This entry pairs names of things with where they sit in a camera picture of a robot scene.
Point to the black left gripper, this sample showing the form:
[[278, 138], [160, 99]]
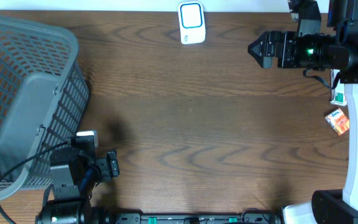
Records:
[[107, 167]]

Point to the orange small box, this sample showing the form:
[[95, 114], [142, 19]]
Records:
[[338, 121]]

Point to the white barcode scanner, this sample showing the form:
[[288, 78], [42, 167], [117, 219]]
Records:
[[191, 22]]

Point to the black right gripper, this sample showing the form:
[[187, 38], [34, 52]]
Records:
[[288, 38]]

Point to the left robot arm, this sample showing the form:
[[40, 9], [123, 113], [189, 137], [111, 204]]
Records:
[[75, 173]]

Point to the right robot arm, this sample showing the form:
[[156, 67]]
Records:
[[309, 49]]

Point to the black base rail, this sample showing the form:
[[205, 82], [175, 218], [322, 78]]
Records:
[[249, 217]]

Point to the grey plastic basket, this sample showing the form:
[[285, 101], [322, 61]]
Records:
[[43, 96]]

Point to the white Panadol box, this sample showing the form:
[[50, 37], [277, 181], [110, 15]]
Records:
[[338, 94]]

